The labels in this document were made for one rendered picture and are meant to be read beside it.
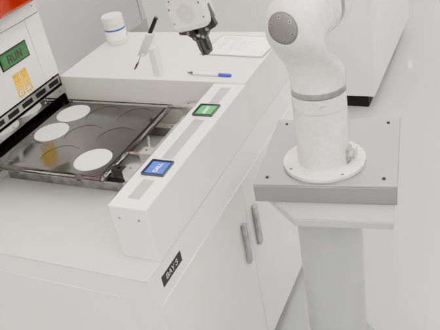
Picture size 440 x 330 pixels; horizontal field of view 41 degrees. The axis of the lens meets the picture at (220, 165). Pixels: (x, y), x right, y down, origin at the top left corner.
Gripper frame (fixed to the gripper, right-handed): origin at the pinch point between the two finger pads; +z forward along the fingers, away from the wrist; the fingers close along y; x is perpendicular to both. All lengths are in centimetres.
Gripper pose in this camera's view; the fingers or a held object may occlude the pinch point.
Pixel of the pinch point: (205, 45)
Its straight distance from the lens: 148.1
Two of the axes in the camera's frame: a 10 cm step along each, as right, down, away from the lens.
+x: 3.9, -5.5, 7.3
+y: 8.5, -0.9, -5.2
